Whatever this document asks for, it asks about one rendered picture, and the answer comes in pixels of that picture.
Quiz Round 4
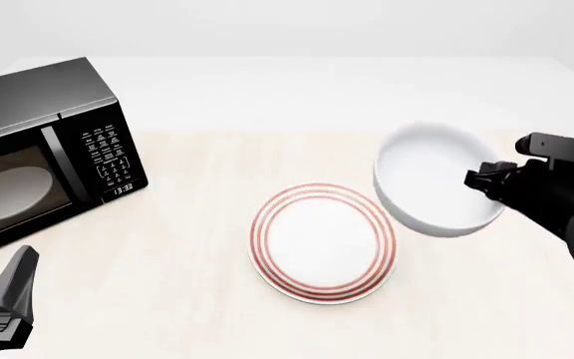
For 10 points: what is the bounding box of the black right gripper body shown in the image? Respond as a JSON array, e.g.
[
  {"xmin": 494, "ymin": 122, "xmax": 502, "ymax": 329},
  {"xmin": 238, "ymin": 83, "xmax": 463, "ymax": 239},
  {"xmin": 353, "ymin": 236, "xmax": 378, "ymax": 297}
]
[{"xmin": 463, "ymin": 160, "xmax": 518, "ymax": 203}]

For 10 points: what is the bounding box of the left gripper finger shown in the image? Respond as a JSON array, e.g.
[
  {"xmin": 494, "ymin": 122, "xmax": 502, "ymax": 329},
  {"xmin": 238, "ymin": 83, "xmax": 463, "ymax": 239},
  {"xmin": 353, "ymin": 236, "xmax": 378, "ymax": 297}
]
[{"xmin": 0, "ymin": 244, "xmax": 40, "ymax": 327}]

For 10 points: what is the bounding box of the white bowl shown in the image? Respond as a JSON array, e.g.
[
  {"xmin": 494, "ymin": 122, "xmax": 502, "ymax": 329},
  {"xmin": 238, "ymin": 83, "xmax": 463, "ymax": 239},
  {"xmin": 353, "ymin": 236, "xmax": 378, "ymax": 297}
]
[{"xmin": 372, "ymin": 120, "xmax": 508, "ymax": 239}]

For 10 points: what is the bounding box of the flat black plate on stalk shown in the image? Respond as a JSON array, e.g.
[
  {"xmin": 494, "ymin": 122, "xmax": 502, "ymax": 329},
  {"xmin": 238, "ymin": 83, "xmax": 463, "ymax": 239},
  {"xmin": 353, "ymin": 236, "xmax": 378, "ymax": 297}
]
[{"xmin": 514, "ymin": 132, "xmax": 574, "ymax": 177}]

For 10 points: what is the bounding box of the white microwave turntable plate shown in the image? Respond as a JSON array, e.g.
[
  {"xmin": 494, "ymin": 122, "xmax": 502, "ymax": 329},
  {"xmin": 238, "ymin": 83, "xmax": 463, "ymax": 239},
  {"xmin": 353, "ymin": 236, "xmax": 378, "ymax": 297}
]
[{"xmin": 0, "ymin": 166, "xmax": 55, "ymax": 220}]

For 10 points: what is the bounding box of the white plate with red rings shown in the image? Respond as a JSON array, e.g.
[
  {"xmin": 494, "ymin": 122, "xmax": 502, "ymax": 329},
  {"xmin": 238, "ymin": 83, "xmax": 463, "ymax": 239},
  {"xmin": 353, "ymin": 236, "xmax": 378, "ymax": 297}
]
[{"xmin": 248, "ymin": 182, "xmax": 400, "ymax": 305}]

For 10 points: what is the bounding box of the black microwave oven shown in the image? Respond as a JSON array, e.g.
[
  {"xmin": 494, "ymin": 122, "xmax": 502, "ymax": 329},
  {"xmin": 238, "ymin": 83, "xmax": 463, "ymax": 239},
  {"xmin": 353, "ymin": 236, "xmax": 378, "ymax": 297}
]
[{"xmin": 0, "ymin": 56, "xmax": 149, "ymax": 261}]

